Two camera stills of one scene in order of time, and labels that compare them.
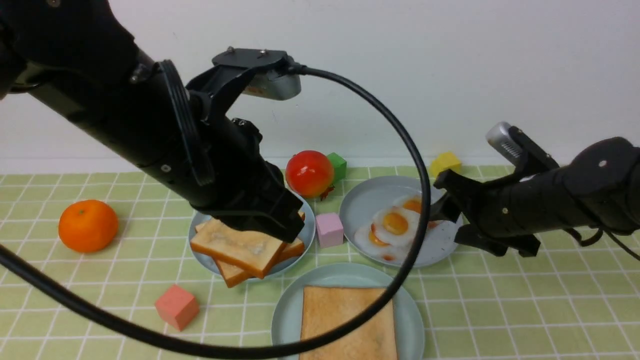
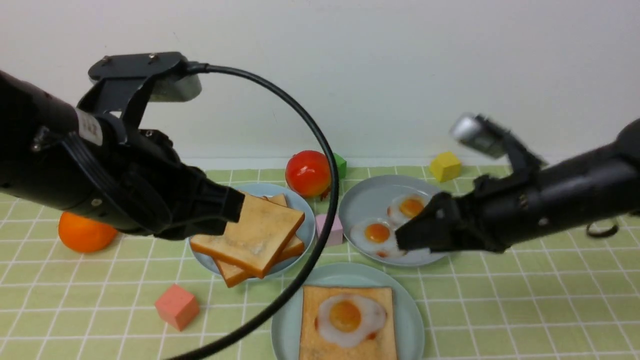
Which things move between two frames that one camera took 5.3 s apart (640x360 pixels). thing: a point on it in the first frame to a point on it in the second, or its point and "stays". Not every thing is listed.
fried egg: [398, 224] to [346, 320]
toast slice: [327, 309] stays
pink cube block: [330, 230] stays
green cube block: [339, 166] stays
